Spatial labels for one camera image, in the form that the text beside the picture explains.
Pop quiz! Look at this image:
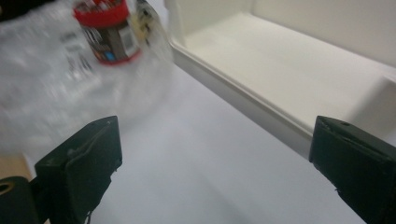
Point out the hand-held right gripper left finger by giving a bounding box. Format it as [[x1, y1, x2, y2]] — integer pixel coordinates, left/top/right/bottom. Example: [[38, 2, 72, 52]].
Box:
[[35, 115, 123, 224]]

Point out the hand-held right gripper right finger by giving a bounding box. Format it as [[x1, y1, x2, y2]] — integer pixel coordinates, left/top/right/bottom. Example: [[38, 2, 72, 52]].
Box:
[[308, 115, 396, 224]]

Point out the translucent white plastic bag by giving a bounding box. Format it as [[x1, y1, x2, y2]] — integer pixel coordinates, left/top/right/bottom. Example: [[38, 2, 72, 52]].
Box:
[[0, 0, 176, 154]]

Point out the white plastic bin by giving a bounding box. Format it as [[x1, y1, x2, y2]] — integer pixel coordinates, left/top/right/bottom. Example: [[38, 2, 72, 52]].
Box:
[[163, 0, 396, 161]]

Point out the red snack can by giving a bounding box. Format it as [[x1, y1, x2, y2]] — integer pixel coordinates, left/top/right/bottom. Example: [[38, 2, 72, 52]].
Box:
[[73, 0, 143, 65]]

